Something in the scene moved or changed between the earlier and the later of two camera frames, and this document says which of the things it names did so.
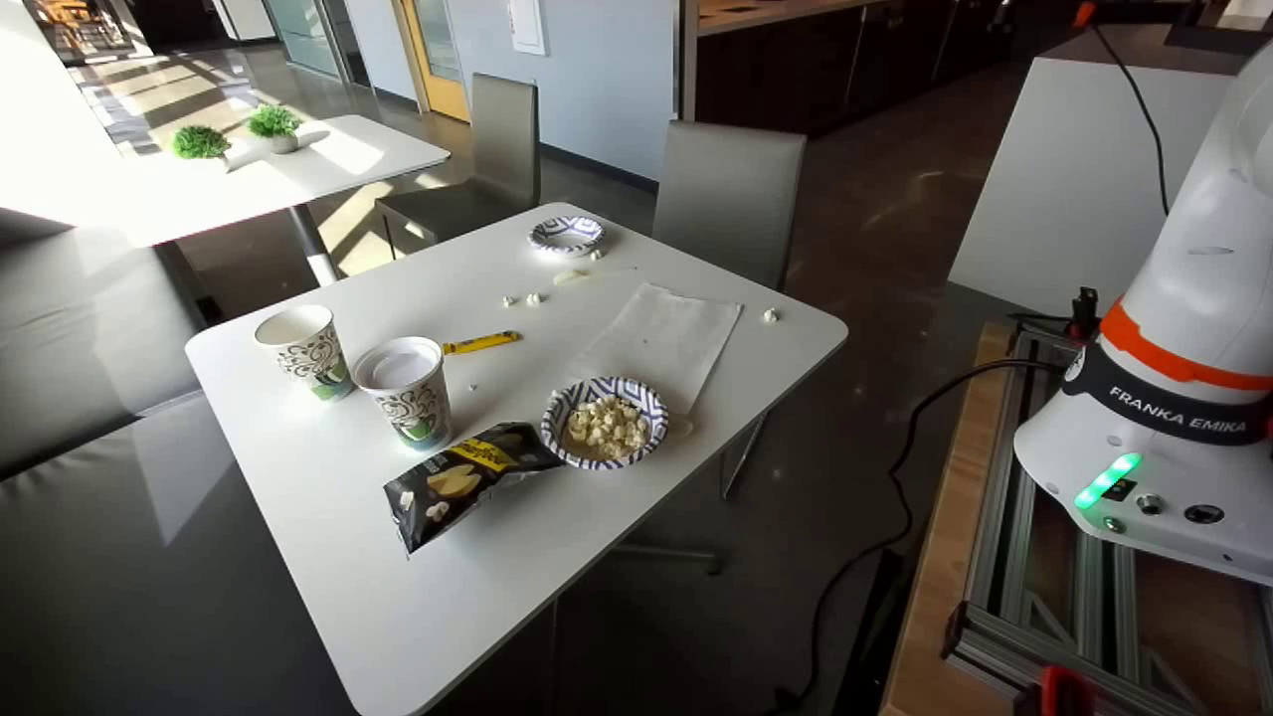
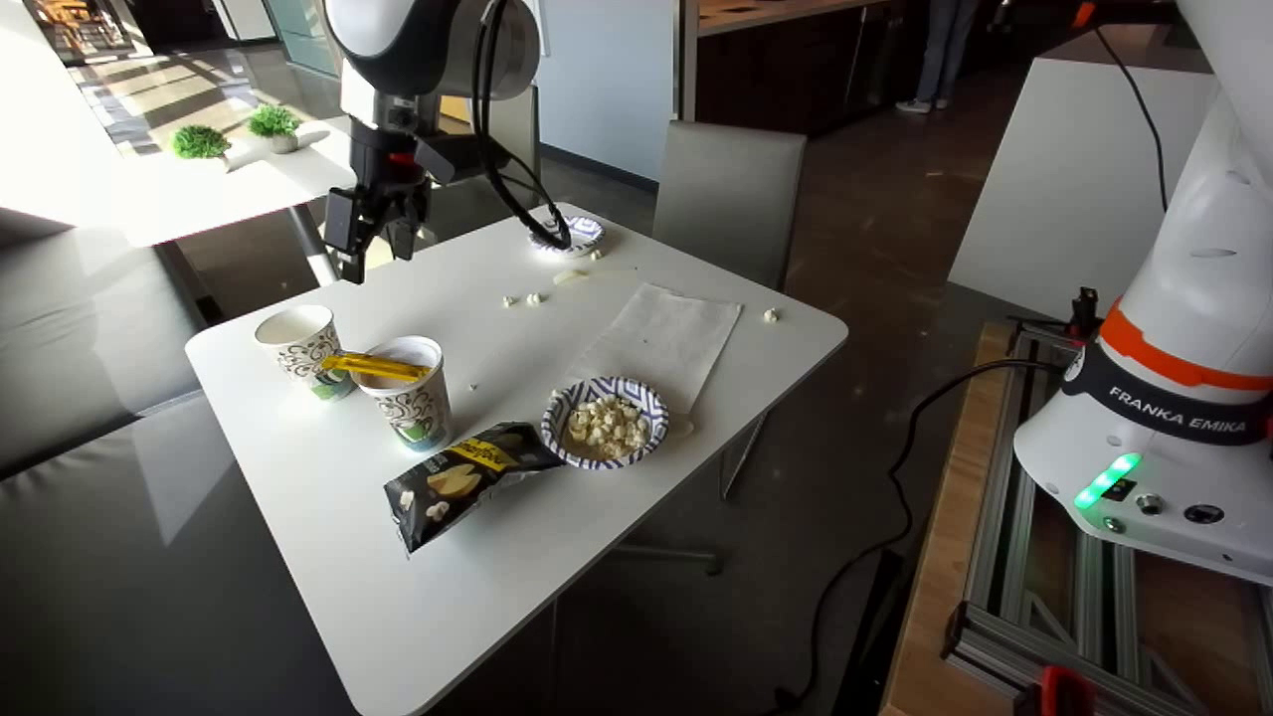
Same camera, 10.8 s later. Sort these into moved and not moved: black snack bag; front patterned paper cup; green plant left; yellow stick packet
Moved: yellow stick packet
Not moved: front patterned paper cup; green plant left; black snack bag
